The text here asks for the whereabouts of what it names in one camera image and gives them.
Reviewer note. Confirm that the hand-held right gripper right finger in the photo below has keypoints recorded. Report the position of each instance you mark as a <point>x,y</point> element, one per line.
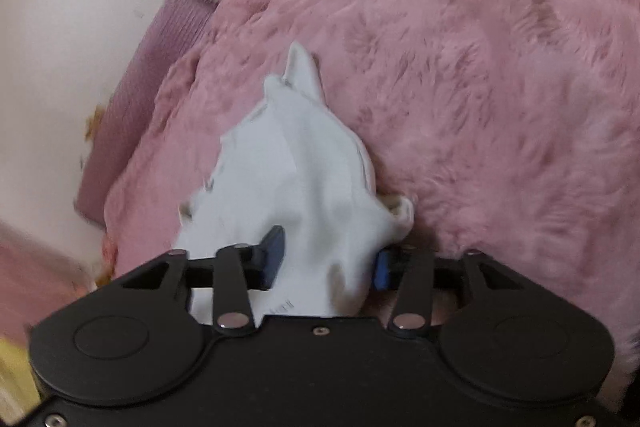
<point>382,269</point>

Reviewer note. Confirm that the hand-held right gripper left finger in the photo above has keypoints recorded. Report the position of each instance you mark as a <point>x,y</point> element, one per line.
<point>274,253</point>

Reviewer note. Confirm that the small white garment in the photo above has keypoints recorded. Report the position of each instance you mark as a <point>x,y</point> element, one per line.
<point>300,177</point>

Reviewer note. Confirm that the purple ribbed bed sheet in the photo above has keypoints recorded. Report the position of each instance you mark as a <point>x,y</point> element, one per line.
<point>145,97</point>

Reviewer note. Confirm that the pink fluffy blanket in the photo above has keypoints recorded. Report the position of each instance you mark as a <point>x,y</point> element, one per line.
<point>475,82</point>

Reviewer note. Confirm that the pink fabric panel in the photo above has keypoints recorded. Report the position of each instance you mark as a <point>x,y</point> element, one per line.
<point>35,277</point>

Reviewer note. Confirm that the yellow cloth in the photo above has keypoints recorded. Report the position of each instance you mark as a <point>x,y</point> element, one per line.
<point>15,372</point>

